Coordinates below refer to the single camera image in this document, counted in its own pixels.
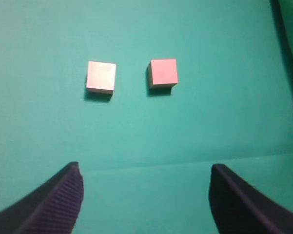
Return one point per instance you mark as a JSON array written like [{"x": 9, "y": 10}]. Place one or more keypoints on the pink wooden cube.
[
  {"x": 101, "y": 77},
  {"x": 162, "y": 73}
]

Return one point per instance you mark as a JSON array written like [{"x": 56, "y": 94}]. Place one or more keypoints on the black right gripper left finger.
[{"x": 52, "y": 208}]

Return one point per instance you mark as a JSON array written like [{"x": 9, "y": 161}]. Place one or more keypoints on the green cloth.
[{"x": 145, "y": 154}]

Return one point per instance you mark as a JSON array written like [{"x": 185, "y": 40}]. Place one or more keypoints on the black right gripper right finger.
[{"x": 239, "y": 208}]

